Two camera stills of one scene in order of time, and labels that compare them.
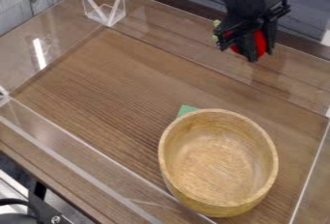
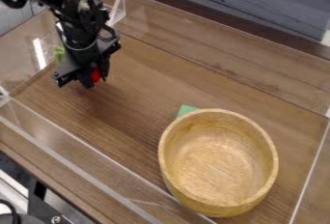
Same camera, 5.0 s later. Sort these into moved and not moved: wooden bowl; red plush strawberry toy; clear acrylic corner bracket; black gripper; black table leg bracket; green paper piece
Moved: red plush strawberry toy; black gripper
Not moved: wooden bowl; green paper piece; clear acrylic corner bracket; black table leg bracket
